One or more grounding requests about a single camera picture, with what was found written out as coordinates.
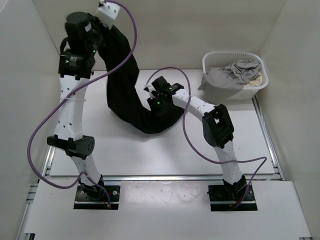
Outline black trousers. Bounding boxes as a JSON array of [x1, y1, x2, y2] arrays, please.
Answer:
[[98, 26, 184, 134]]

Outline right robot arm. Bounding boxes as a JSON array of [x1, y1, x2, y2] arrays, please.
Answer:
[[144, 76, 247, 200]]

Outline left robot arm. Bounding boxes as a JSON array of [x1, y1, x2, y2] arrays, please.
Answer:
[[47, 12, 106, 201]]

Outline grey garment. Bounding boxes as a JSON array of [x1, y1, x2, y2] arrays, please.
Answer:
[[198, 59, 262, 103]]

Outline white laundry basket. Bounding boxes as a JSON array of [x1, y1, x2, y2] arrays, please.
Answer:
[[198, 50, 269, 103]]

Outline beige garment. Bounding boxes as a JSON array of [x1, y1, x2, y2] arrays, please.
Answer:
[[245, 72, 263, 88]]

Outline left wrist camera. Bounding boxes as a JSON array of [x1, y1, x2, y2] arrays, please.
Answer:
[[94, 0, 120, 29]]

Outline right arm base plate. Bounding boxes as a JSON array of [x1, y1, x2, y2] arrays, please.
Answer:
[[207, 185, 258, 212]]

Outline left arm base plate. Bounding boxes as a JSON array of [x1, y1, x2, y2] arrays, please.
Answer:
[[73, 185, 121, 210]]

